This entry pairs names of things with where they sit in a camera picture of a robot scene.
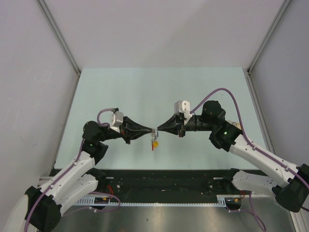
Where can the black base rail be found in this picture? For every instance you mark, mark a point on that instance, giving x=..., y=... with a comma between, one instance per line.
x=166, y=186

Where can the aluminium frame post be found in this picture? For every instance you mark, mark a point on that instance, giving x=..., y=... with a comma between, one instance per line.
x=269, y=34
x=47, y=14

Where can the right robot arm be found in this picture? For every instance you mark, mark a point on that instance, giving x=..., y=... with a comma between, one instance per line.
x=287, y=182

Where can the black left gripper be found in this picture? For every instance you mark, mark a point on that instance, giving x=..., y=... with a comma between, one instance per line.
x=129, y=123

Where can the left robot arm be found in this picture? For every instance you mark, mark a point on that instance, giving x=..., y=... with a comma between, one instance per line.
x=48, y=203

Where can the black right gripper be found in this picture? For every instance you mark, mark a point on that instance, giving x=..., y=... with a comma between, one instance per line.
x=180, y=127

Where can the aluminium frame post right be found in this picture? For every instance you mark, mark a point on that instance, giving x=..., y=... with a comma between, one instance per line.
x=269, y=34

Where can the metal key organizer red handle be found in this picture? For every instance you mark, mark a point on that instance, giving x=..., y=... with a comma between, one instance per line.
x=154, y=137

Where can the white slotted cable duct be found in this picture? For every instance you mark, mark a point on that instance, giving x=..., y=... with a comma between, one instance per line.
x=93, y=201

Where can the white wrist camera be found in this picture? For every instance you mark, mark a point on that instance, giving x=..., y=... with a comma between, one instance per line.
x=182, y=107
x=116, y=121

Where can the aluminium frame post left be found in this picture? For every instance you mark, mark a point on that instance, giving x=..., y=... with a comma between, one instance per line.
x=47, y=14

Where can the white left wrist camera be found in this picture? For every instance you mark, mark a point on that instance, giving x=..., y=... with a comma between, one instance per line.
x=116, y=121

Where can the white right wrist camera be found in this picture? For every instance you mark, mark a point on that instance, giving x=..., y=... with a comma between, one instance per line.
x=182, y=107

